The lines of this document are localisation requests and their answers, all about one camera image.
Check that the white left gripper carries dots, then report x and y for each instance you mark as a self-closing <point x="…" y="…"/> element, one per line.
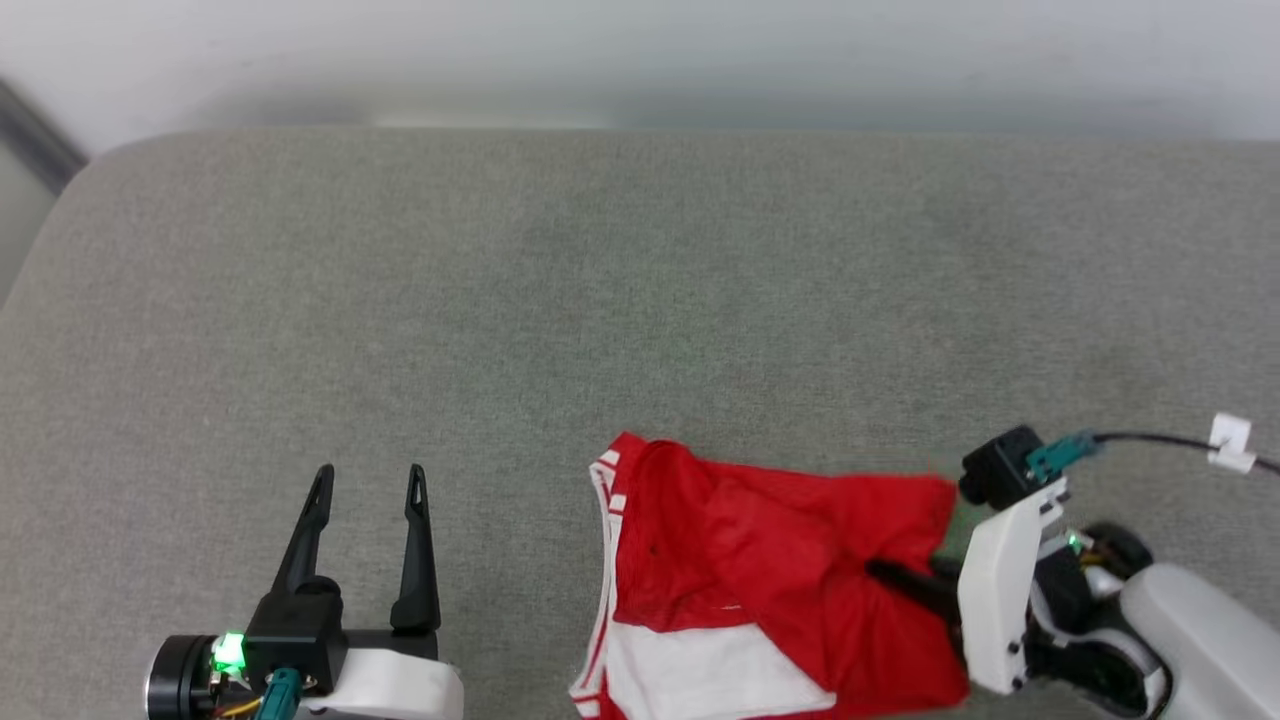
<point x="400" y="685"/>

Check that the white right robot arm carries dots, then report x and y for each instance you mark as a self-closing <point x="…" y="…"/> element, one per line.
<point x="1200" y="640"/>

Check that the dark grey wall trim strip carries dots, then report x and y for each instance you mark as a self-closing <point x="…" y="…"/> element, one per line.
<point x="35" y="135"/>

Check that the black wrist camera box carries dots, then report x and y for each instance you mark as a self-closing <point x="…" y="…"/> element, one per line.
<point x="295" y="635"/>
<point x="1000" y="465"/>

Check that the red and white jersey garment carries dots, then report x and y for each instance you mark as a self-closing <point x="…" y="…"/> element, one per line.
<point x="760" y="560"/>

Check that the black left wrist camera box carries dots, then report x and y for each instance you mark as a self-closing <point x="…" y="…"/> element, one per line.
<point x="295" y="635"/>

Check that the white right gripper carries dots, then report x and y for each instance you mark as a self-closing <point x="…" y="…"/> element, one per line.
<point x="1000" y="600"/>

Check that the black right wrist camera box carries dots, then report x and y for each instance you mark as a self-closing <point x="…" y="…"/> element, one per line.
<point x="1000" y="465"/>

